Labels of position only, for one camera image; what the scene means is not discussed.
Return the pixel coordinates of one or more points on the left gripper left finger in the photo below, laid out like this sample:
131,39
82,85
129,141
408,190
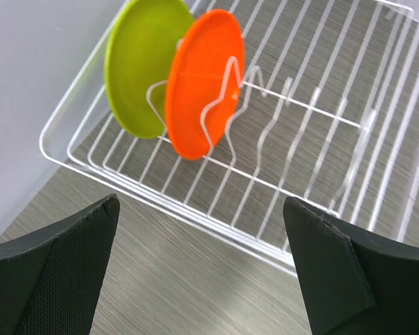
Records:
51,278

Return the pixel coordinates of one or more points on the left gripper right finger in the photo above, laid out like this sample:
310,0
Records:
353,281

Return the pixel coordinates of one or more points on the orange plate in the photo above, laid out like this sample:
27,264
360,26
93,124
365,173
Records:
204,83

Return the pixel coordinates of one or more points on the lime green plate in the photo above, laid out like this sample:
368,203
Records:
138,57

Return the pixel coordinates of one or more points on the white wire dish rack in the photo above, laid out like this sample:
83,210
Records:
328,112

